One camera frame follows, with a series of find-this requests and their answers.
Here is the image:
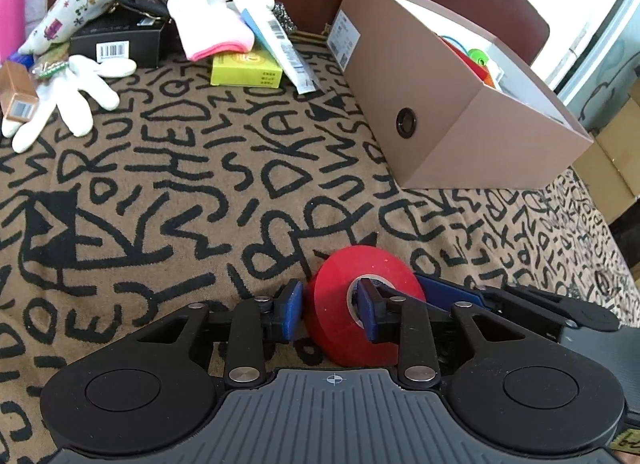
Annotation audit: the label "red tape roll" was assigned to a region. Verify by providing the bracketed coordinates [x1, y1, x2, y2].
[304, 245, 425, 368]

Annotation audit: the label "white cotton glove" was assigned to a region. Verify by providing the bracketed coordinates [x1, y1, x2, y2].
[1, 55, 137, 153]

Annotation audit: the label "gold cosmetic box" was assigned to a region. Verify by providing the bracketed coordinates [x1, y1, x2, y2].
[0, 60, 39, 123]

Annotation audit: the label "letter-patterned brown blanket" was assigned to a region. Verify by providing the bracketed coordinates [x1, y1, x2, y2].
[1, 44, 639, 463]

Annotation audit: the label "brown cardboard storage box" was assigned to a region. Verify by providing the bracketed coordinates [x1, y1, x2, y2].
[328, 0, 592, 189]

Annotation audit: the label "stacked cardboard boxes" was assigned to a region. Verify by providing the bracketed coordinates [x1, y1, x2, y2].
[573, 99, 639, 224]

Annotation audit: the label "yellow small box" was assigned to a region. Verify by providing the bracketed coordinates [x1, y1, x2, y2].
[210, 48, 283, 88]

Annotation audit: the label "white and blue tube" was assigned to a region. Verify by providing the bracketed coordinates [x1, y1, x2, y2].
[241, 4, 319, 95]

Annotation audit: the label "white glove with pink cuff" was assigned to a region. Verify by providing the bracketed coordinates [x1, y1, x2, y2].
[166, 0, 280, 61]

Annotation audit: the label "black product box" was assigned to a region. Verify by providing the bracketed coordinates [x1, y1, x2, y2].
[70, 12, 168, 68]

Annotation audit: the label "packaged green cookie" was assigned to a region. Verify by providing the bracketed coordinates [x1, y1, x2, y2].
[30, 42, 70, 80]

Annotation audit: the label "blue flat box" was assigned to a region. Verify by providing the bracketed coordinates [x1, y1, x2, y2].
[8, 53, 35, 69]

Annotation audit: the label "pink thermos bottle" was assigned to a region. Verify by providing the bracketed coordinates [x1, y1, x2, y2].
[0, 0, 25, 62]

